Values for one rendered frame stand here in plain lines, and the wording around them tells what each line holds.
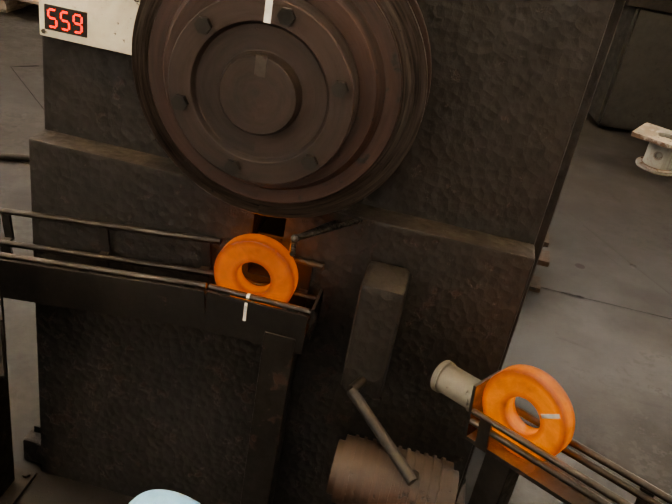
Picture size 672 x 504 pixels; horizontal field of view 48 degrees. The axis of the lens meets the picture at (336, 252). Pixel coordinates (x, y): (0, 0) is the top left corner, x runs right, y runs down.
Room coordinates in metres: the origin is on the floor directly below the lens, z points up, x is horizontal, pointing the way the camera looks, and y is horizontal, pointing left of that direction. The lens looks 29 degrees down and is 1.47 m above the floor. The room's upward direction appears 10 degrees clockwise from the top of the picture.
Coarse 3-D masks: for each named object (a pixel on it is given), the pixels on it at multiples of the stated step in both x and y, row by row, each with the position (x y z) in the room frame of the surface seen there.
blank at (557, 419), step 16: (512, 368) 1.00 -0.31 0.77; (528, 368) 0.99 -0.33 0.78; (496, 384) 1.00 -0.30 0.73; (512, 384) 0.98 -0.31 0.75; (528, 384) 0.97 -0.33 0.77; (544, 384) 0.95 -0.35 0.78; (496, 400) 0.99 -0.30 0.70; (512, 400) 1.00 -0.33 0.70; (528, 400) 0.96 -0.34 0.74; (544, 400) 0.94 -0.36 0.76; (560, 400) 0.94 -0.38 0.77; (496, 416) 0.99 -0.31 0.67; (512, 416) 0.99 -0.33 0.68; (544, 416) 0.94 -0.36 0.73; (560, 416) 0.92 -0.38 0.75; (528, 432) 0.96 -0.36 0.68; (544, 432) 0.93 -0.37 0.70; (560, 432) 0.92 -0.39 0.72; (544, 448) 0.93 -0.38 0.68; (560, 448) 0.91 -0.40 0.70
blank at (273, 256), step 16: (240, 240) 1.18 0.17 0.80; (256, 240) 1.18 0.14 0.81; (272, 240) 1.19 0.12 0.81; (224, 256) 1.18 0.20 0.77; (240, 256) 1.17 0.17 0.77; (256, 256) 1.17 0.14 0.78; (272, 256) 1.17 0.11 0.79; (288, 256) 1.18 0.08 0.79; (224, 272) 1.18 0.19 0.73; (240, 272) 1.20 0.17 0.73; (272, 272) 1.17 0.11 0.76; (288, 272) 1.16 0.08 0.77; (240, 288) 1.17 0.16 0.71; (256, 288) 1.19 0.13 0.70; (272, 288) 1.17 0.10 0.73; (288, 288) 1.16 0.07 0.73
